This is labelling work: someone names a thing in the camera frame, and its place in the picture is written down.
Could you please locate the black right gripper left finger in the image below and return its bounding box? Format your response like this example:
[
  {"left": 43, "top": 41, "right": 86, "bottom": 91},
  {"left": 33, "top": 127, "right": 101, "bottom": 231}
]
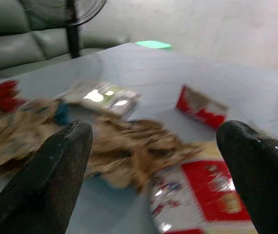
[{"left": 0, "top": 120, "right": 93, "bottom": 234}]

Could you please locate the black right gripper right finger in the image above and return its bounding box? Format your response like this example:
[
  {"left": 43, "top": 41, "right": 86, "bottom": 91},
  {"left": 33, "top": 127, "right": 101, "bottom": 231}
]
[{"left": 216, "top": 119, "right": 278, "bottom": 234}]

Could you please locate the red white snack package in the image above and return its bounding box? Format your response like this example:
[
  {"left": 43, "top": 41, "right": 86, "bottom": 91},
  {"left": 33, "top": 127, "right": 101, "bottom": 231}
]
[{"left": 149, "top": 159, "right": 254, "bottom": 234}]

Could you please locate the small blue item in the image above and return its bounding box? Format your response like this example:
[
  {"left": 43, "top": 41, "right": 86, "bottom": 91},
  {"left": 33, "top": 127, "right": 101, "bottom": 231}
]
[{"left": 54, "top": 102, "right": 70, "bottom": 125}]

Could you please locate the red cardboard box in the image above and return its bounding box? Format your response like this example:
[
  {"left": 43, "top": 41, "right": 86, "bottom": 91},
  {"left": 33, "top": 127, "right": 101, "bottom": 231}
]
[{"left": 175, "top": 83, "right": 229, "bottom": 130}]

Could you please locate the red crumpled item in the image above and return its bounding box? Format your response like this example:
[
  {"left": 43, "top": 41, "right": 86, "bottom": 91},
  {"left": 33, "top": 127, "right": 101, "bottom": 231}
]
[{"left": 0, "top": 80, "right": 30, "bottom": 112}]

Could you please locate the brown crumpled paper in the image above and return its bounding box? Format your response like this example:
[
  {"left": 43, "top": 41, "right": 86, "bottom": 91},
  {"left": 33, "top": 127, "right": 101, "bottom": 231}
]
[{"left": 0, "top": 97, "right": 203, "bottom": 194}]

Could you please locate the silver foil packet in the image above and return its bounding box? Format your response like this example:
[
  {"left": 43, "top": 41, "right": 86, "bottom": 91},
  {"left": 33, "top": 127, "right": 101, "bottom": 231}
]
[{"left": 60, "top": 81, "right": 142, "bottom": 119}]

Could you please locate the grey-green leather sofa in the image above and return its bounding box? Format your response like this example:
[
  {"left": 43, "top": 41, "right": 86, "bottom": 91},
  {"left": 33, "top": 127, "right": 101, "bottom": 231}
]
[{"left": 0, "top": 0, "right": 131, "bottom": 77}]

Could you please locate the grey-blue low table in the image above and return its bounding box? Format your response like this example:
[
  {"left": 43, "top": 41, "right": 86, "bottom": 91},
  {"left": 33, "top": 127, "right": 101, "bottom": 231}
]
[{"left": 0, "top": 42, "right": 278, "bottom": 234}]

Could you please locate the black standing fan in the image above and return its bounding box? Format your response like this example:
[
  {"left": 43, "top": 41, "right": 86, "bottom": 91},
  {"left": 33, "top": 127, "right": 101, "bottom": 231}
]
[{"left": 19, "top": 0, "right": 108, "bottom": 59}]

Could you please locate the green flat item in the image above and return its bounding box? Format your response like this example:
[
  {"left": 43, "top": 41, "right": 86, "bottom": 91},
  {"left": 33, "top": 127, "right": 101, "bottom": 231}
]
[{"left": 134, "top": 39, "right": 172, "bottom": 51}]

